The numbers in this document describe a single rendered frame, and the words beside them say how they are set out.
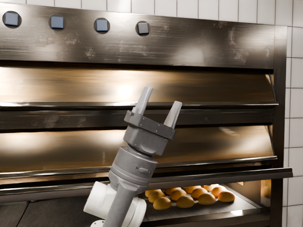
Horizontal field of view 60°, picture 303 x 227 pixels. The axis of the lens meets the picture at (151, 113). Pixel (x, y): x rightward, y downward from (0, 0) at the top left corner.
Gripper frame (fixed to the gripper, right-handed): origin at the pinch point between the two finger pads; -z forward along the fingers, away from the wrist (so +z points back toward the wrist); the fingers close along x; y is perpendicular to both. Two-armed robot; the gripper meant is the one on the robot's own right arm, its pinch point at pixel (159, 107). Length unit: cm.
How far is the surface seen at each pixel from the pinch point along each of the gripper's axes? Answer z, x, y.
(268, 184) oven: 10, -96, 33
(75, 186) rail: 35, -5, 40
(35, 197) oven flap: 43, 6, 42
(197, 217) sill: 37, -68, 41
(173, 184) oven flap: 23, -38, 31
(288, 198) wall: 12, -108, 27
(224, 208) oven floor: 30, -85, 43
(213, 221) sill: 35, -73, 36
